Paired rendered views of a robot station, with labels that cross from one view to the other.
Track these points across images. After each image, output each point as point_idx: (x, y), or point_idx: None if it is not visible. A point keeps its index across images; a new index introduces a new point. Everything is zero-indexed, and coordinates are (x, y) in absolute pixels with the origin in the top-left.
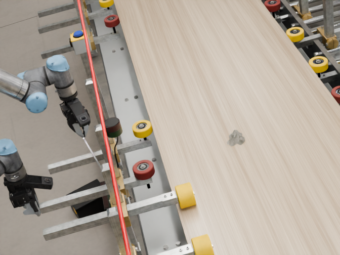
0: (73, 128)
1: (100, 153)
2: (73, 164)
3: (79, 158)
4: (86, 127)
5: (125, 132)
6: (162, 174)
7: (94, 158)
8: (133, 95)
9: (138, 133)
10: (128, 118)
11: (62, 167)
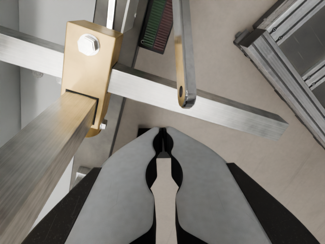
0: (253, 202)
1: (125, 80)
2: (219, 99)
3: (195, 107)
4: (128, 160)
5: (71, 166)
6: (29, 18)
7: (154, 78)
8: (37, 221)
9: None
10: (56, 189)
11: (247, 108)
